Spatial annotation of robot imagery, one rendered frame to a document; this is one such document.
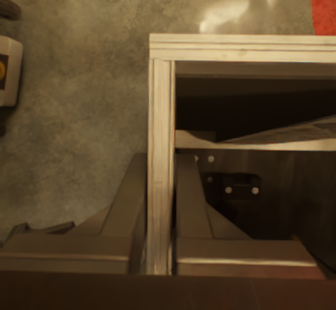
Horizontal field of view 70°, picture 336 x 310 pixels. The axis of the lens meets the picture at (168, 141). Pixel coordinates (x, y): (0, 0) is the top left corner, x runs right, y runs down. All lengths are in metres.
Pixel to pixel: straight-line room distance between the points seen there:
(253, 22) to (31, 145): 1.09
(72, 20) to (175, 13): 0.43
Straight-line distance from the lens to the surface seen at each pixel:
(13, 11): 1.19
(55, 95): 1.18
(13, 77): 1.17
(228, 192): 0.89
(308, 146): 1.03
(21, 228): 0.46
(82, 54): 1.15
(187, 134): 0.89
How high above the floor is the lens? 1.06
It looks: 82 degrees down
